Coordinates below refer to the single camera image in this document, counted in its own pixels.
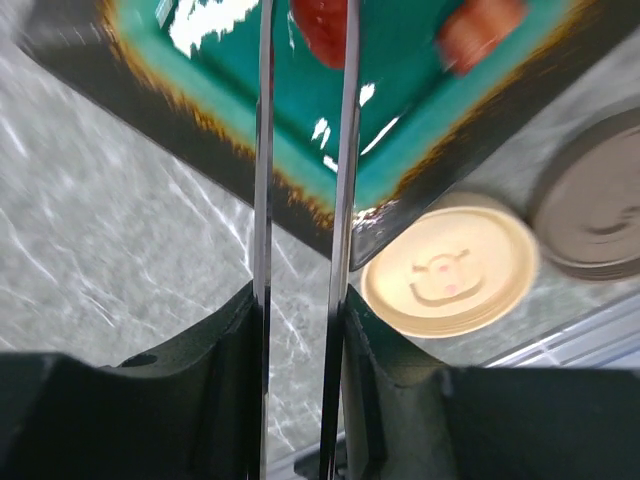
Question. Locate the small orange food pieces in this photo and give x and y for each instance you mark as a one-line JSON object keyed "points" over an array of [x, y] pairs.
{"points": [[475, 29]]}

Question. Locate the teal square ceramic plate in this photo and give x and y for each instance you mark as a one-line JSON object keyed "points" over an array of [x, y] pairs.
{"points": [[186, 75]]}

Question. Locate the aluminium rail frame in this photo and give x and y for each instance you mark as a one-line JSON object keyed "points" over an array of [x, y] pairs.
{"points": [[565, 340]]}

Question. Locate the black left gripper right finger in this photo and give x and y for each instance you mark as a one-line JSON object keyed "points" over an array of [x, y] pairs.
{"points": [[475, 420]]}

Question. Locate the red sausage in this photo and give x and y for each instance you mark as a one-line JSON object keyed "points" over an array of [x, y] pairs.
{"points": [[322, 24]]}

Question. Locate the brown round lid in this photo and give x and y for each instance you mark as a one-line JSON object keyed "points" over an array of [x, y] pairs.
{"points": [[584, 208]]}

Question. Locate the steel serving tongs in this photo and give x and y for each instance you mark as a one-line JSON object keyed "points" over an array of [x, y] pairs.
{"points": [[342, 228]]}

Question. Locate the cream round lid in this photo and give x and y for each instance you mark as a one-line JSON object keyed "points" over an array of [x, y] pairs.
{"points": [[460, 267]]}

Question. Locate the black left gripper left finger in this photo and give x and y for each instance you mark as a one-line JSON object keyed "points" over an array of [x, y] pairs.
{"points": [[185, 409]]}

